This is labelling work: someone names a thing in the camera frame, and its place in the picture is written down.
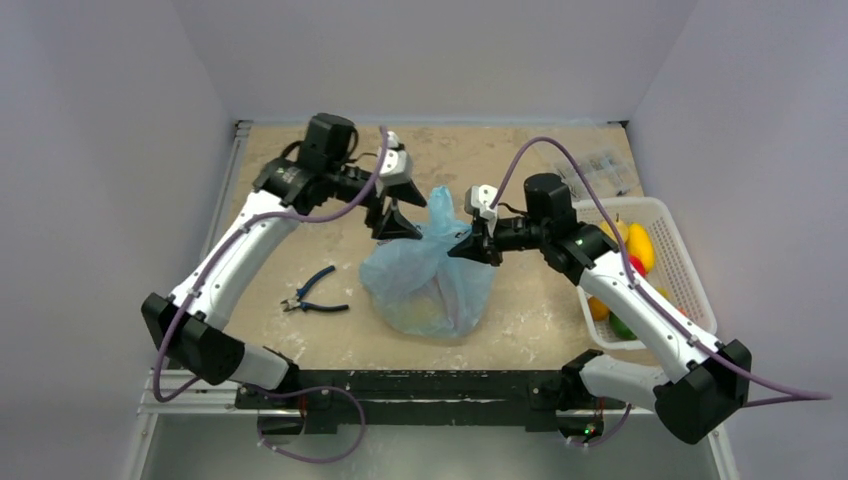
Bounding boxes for light blue printed plastic bag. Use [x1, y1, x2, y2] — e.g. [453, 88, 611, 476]
[359, 186, 495, 339]

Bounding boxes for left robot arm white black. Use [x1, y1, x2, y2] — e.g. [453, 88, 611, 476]
[141, 113, 427, 409]

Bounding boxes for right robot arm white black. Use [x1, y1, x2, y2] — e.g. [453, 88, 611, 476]
[449, 173, 752, 445]

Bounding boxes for small orange fake fruit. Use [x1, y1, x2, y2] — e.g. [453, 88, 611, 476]
[587, 296, 611, 322]

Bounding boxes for yellow fake pear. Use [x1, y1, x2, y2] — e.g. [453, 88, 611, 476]
[599, 214, 629, 243]

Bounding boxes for green fake fruit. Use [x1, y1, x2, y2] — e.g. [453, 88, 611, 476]
[608, 312, 638, 341]

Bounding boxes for white plastic basket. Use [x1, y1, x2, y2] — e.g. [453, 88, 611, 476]
[573, 197, 717, 350]

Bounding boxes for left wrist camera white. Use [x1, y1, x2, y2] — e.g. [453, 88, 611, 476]
[377, 130, 413, 201]

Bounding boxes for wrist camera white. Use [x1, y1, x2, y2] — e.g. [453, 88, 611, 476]
[377, 130, 413, 201]
[463, 184, 498, 222]

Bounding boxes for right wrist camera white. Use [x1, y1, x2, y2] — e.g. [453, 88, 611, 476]
[463, 184, 498, 222]

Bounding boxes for blue handled pliers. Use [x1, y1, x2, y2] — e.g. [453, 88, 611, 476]
[280, 265, 350, 315]

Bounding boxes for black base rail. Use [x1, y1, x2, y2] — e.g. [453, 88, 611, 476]
[235, 370, 623, 439]

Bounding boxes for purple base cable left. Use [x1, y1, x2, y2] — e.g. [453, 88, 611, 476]
[256, 387, 368, 465]

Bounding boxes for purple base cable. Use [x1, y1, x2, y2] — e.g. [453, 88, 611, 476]
[256, 387, 368, 465]
[566, 402, 634, 450]

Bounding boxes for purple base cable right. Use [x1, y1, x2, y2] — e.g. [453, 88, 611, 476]
[566, 402, 634, 450]

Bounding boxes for aluminium frame rail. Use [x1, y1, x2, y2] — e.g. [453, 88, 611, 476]
[137, 369, 240, 415]

